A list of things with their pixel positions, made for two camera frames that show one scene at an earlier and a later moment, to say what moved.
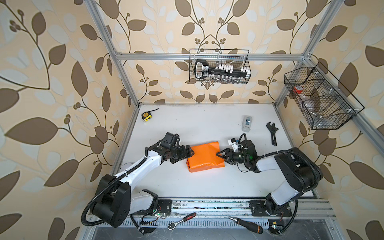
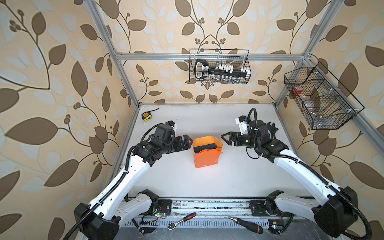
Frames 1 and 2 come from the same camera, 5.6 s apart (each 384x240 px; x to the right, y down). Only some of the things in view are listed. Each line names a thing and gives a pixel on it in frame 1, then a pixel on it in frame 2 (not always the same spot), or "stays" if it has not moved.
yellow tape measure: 146,115 stays
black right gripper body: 236,157 → 245,140
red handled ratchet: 172,225 stays
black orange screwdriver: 249,225 stays
